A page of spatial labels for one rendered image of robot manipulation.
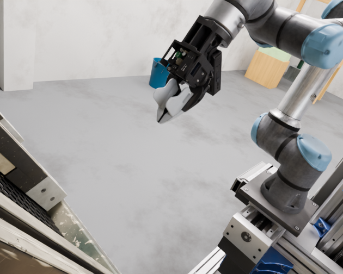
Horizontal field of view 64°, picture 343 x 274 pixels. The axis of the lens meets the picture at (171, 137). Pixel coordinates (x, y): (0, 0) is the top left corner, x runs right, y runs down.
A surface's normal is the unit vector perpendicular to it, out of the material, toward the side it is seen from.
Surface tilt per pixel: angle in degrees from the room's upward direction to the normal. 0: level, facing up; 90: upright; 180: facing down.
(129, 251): 0
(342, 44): 90
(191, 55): 62
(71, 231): 32
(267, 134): 82
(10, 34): 90
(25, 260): 90
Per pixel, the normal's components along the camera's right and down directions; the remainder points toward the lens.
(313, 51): -0.83, 0.42
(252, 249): -0.66, 0.20
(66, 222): -0.11, -0.59
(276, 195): -0.61, -0.11
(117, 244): 0.29, -0.82
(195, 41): 0.70, 0.54
